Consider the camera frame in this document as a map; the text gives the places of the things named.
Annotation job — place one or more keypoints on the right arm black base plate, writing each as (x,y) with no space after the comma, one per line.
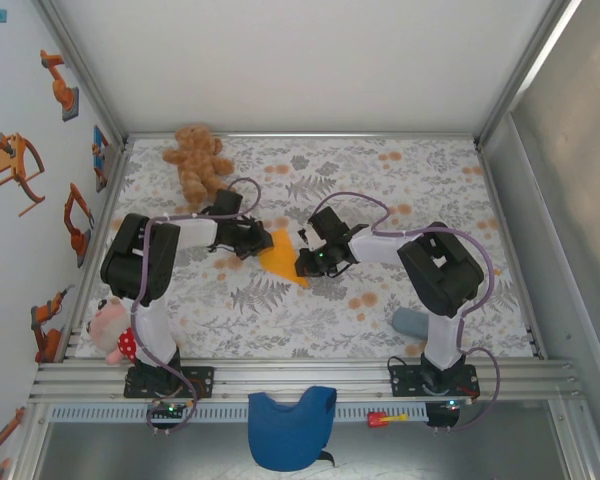
(402,382)

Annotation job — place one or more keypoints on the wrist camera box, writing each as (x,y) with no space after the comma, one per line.
(227,202)
(330,222)

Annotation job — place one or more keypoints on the red yellow tool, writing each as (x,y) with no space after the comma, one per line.
(377,419)

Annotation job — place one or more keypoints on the brown teddy bear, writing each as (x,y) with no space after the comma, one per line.
(200,160)

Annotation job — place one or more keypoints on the grey blue pouch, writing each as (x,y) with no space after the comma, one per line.
(410,322)

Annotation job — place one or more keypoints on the grey metal side panel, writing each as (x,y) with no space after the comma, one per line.
(570,225)

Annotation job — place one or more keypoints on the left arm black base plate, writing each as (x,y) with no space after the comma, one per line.
(204,382)

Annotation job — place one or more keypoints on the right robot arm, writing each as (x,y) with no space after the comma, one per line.
(440,270)

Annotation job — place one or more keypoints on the wide aluminium frame rail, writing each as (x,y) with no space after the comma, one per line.
(300,377)

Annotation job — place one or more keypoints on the orange paper sheet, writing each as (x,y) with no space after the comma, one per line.
(280,255)

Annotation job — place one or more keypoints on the aluminium frame post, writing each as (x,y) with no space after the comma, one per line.
(80,75)
(525,65)

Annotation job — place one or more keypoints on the thin aluminium frame rail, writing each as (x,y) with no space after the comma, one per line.
(300,135)

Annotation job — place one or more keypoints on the floral tablecloth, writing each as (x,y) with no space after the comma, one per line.
(290,330)

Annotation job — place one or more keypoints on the orange grey gripper sticker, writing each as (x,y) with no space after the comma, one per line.
(10,160)

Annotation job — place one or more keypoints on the aluminium side rail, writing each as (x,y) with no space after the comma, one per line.
(496,200)
(115,180)

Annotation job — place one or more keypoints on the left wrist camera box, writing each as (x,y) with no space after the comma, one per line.
(227,202)

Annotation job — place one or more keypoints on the grey metal shelf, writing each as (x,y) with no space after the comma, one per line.
(130,450)

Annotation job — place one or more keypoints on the blue cloth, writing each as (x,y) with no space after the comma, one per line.
(285,430)

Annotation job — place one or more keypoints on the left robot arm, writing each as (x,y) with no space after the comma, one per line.
(140,260)

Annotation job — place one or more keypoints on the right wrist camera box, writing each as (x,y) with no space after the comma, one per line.
(330,222)

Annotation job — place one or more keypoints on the blue orange machine sticker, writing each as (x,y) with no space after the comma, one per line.
(100,150)

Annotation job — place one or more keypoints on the pink plush toy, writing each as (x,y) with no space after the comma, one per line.
(107,327)

